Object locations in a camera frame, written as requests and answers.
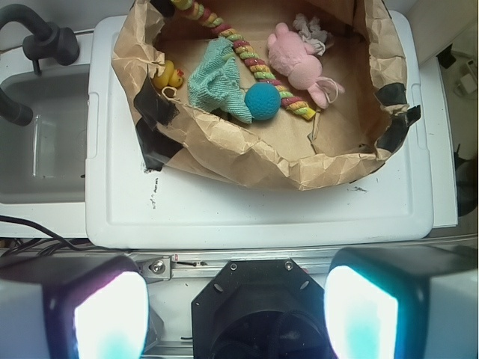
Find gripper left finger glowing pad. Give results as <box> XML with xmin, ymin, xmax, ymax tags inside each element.
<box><xmin>1</xmin><ymin>255</ymin><xmax>149</xmax><ymax>358</ymax></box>

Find aluminium rail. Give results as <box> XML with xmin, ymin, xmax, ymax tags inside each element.
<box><xmin>129</xmin><ymin>245</ymin><xmax>479</xmax><ymax>280</ymax></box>

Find yellow rubber duck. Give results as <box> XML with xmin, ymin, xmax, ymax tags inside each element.
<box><xmin>152</xmin><ymin>60</ymin><xmax>184</xmax><ymax>90</ymax></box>

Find blue textured ball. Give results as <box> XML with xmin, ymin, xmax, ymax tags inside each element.
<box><xmin>245</xmin><ymin>82</ymin><xmax>281</xmax><ymax>121</ymax></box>

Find multicolour braided rope toy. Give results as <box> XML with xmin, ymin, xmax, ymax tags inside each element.
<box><xmin>171</xmin><ymin>0</ymin><xmax>316</xmax><ymax>120</ymax></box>

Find pink plush bunny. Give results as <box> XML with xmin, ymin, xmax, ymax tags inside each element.
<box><xmin>267</xmin><ymin>22</ymin><xmax>345</xmax><ymax>109</ymax></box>

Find white plastic bin lid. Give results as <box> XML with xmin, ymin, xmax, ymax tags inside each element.
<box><xmin>85</xmin><ymin>16</ymin><xmax>434</xmax><ymax>250</ymax></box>

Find teal knitted cloth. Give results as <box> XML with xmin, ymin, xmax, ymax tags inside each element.
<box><xmin>187</xmin><ymin>37</ymin><xmax>252</xmax><ymax>124</ymax></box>

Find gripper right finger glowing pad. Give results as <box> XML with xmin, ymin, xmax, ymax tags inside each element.
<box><xmin>324</xmin><ymin>245</ymin><xmax>478</xmax><ymax>358</ymax></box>

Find brown paper bag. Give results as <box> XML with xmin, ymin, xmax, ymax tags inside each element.
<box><xmin>112</xmin><ymin>1</ymin><xmax>421</xmax><ymax>191</ymax></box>

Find black cable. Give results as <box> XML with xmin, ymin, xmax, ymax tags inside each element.
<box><xmin>0</xmin><ymin>214</ymin><xmax>94</xmax><ymax>257</ymax></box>

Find black faucet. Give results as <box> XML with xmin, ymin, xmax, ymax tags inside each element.
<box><xmin>1</xmin><ymin>4</ymin><xmax>80</xmax><ymax>126</ymax></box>

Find crumpled white grey cloth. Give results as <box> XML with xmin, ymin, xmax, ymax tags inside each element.
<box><xmin>293</xmin><ymin>13</ymin><xmax>334</xmax><ymax>56</ymax></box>

